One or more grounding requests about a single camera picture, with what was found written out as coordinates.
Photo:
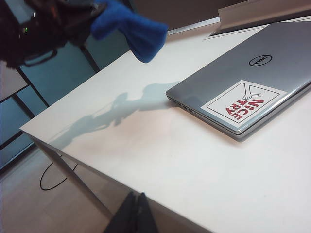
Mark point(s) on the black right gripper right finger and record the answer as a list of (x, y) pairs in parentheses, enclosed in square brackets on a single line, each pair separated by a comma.
[(147, 218)]

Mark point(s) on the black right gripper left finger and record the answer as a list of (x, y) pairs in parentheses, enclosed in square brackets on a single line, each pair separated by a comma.
[(126, 216)]

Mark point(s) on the grey fabric desk divider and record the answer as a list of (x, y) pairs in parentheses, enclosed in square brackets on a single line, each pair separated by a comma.
[(189, 12)]

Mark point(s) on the white red laptop sticker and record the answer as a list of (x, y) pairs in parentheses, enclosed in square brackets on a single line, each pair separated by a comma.
[(243, 104)]

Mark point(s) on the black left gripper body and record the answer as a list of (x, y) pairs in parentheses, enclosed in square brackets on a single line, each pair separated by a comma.
[(36, 26)]

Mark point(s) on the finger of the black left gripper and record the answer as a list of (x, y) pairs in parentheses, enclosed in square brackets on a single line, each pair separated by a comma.
[(98, 8)]

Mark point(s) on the silver Dell laptop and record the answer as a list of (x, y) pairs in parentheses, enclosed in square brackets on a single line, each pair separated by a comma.
[(230, 72)]

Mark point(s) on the blue microfiber rag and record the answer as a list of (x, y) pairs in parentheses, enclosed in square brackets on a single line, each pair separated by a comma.
[(136, 31)]

